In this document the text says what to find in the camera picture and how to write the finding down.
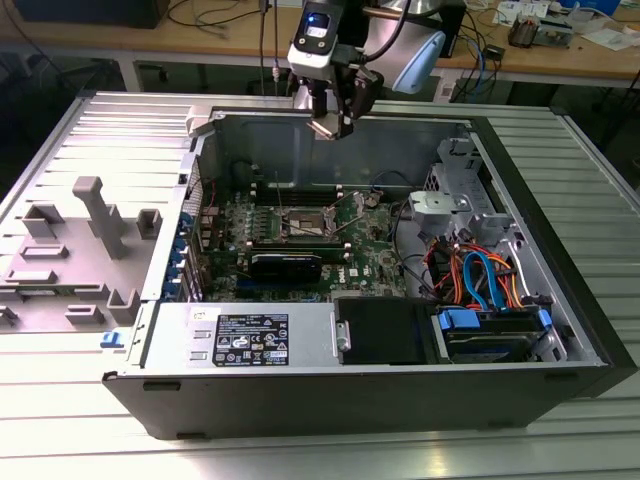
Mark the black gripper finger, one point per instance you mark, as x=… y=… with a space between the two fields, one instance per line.
x=320 y=100
x=365 y=92

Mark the silver square CPU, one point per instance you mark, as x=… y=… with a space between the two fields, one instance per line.
x=326 y=129

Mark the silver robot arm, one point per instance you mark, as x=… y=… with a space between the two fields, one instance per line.
x=417 y=60

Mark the metal CPU socket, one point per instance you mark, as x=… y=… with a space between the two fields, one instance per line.
x=307 y=222

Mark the silver coin battery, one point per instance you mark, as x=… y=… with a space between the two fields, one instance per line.
x=371 y=201

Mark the black upright box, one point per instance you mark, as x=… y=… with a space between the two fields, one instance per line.
x=456 y=30

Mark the silver metal drive cage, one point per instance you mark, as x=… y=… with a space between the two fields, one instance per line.
x=452 y=167

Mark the light grey case latch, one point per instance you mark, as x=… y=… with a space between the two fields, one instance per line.
x=197 y=122

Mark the green motherboard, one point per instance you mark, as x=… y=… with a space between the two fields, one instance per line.
x=370 y=260

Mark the copper coil part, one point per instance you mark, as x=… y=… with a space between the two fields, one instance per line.
x=522 y=32

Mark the black graphics card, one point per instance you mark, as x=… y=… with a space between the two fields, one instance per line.
x=285 y=270

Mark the wooden workbench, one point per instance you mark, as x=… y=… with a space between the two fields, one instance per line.
x=150 y=40

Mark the blue card retention clip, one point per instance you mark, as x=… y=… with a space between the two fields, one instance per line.
x=178 y=256
x=186 y=222
x=173 y=281

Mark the grey metal device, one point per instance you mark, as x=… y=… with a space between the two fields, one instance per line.
x=555 y=32

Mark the silver power supply unit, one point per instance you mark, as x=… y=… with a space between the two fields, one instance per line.
x=310 y=340

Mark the black flat device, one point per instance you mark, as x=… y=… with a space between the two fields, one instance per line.
x=90 y=12

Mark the white paper sheet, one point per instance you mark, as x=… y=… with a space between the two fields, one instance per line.
x=607 y=39

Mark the hard disk in blue carrier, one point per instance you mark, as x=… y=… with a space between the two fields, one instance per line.
x=480 y=345

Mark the black open PC case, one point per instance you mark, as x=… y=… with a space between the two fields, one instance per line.
x=300 y=400

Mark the grey plastic parts rack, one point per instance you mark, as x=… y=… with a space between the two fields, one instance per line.
x=65 y=280

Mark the green RAM stick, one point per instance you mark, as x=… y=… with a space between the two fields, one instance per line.
x=45 y=292

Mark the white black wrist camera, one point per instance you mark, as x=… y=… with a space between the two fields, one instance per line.
x=310 y=40

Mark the silver metal bracket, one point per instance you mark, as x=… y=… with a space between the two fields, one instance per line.
x=440 y=202

